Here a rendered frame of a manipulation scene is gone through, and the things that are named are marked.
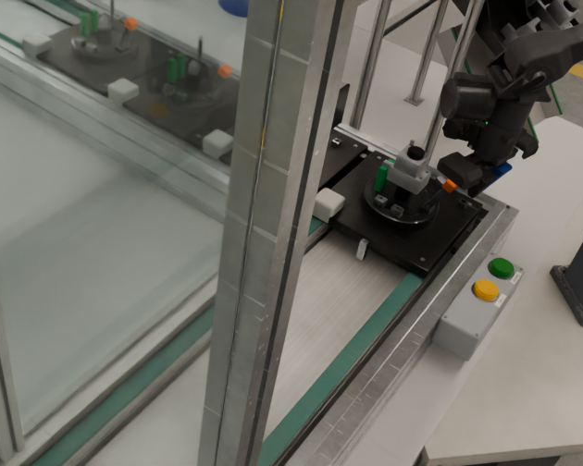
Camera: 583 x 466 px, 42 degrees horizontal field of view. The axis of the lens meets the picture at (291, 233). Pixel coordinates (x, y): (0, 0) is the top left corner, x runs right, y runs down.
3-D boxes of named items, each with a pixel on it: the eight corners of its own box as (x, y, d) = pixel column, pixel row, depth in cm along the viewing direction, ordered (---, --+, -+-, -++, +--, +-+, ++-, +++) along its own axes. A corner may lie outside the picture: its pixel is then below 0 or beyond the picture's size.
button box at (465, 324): (514, 292, 136) (527, 268, 132) (467, 362, 122) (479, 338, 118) (479, 273, 138) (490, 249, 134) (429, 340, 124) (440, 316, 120)
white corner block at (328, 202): (341, 214, 137) (346, 197, 134) (328, 226, 134) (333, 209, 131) (320, 202, 139) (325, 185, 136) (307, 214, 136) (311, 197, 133)
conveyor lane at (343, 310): (465, 245, 149) (480, 207, 143) (192, 586, 94) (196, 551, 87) (345, 181, 159) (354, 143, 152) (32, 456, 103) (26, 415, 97)
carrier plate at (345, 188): (480, 212, 143) (483, 203, 142) (425, 279, 127) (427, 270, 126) (373, 157, 151) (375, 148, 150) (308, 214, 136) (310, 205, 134)
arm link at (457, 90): (536, 39, 108) (458, 31, 105) (556, 69, 102) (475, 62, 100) (508, 105, 115) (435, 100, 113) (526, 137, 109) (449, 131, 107)
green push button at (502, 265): (514, 272, 132) (517, 264, 130) (505, 285, 129) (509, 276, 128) (493, 261, 133) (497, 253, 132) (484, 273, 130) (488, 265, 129)
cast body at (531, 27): (536, 60, 140) (563, 36, 134) (525, 68, 137) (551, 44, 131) (506, 26, 140) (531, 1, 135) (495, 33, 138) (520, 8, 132)
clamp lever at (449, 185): (435, 206, 135) (460, 183, 129) (429, 212, 134) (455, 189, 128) (420, 192, 135) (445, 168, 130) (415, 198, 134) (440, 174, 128)
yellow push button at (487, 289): (499, 294, 127) (502, 286, 126) (489, 308, 124) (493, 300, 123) (477, 283, 128) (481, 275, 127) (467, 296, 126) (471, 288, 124)
